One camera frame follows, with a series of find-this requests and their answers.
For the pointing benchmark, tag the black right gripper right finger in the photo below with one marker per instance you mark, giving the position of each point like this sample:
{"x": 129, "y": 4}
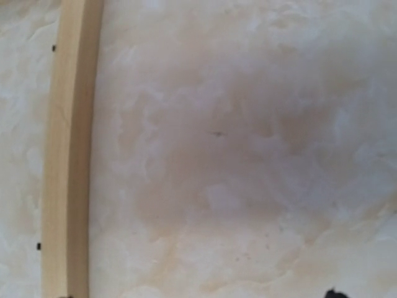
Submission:
{"x": 334, "y": 294}

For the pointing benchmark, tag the light wooden picture frame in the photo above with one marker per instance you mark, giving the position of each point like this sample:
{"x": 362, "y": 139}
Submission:
{"x": 65, "y": 199}

